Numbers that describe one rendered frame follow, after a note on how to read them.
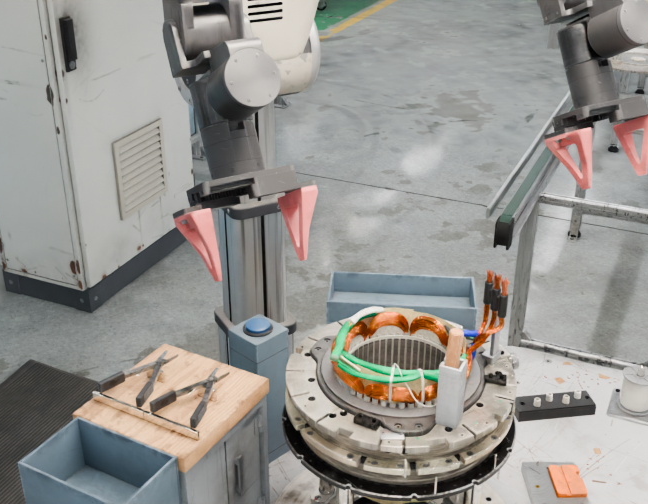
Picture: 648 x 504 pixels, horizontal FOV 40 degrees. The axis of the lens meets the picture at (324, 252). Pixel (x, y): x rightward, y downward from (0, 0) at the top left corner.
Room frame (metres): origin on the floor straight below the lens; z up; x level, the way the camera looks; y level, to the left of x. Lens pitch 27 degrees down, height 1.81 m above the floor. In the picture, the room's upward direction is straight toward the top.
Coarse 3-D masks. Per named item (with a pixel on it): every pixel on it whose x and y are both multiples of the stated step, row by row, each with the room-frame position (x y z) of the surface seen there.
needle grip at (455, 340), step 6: (450, 330) 0.92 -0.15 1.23; (456, 330) 0.92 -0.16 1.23; (450, 336) 0.91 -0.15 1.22; (456, 336) 0.91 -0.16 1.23; (462, 336) 0.91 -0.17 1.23; (450, 342) 0.91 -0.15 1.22; (456, 342) 0.91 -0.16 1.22; (450, 348) 0.91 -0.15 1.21; (456, 348) 0.91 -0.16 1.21; (450, 354) 0.91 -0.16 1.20; (456, 354) 0.91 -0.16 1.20; (450, 360) 0.91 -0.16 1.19; (456, 360) 0.91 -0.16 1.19; (450, 366) 0.91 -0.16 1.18; (456, 366) 0.91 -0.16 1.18
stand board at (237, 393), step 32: (160, 352) 1.12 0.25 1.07; (128, 384) 1.03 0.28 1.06; (160, 384) 1.03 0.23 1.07; (224, 384) 1.03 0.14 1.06; (256, 384) 1.03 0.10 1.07; (96, 416) 0.96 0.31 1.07; (128, 416) 0.96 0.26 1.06; (224, 416) 0.96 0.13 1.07; (160, 448) 0.90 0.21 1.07; (192, 448) 0.90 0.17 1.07
